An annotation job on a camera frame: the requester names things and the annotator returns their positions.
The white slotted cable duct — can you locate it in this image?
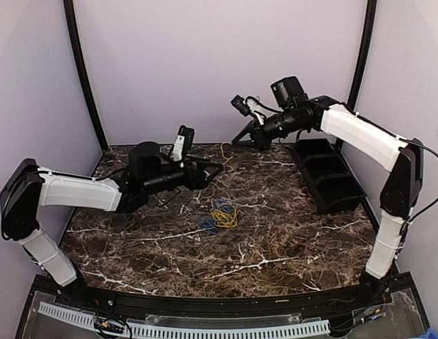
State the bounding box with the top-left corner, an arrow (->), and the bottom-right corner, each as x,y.
38,302 -> 330,339

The left black frame post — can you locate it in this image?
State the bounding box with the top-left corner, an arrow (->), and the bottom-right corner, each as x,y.
63,0 -> 109,153

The blue cable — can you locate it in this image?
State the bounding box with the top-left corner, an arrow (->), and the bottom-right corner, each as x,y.
197,199 -> 241,237

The pale yellow thin cable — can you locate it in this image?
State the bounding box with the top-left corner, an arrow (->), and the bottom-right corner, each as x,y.
204,141 -> 234,198

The black front rail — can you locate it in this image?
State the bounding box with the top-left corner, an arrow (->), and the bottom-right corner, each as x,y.
35,275 -> 414,322

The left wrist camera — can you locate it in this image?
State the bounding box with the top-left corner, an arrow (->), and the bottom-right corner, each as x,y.
170,125 -> 195,162

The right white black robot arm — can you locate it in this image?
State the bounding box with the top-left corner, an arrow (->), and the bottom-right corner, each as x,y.
231,76 -> 431,280

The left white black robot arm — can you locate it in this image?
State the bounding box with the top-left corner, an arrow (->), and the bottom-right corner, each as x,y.
0,141 -> 223,308

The black three-compartment bin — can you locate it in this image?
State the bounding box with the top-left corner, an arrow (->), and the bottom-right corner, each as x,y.
290,138 -> 366,215

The blue object at corner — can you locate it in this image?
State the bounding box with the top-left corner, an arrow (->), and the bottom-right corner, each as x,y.
424,328 -> 438,339

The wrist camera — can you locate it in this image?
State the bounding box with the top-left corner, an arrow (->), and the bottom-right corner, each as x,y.
170,125 -> 195,162
230,95 -> 266,125

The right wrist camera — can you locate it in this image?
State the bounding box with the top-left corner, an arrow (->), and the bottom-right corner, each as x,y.
230,95 -> 266,125

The black frame post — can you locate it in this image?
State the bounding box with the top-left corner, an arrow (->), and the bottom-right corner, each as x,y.
63,0 -> 109,153
348,0 -> 377,109

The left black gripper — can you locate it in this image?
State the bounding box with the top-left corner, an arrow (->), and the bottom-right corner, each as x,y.
143,154 -> 223,196

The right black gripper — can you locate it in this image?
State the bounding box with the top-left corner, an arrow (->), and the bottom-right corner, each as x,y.
232,107 -> 307,151

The right black frame post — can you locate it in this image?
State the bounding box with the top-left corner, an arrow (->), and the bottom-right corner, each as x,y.
348,0 -> 377,109

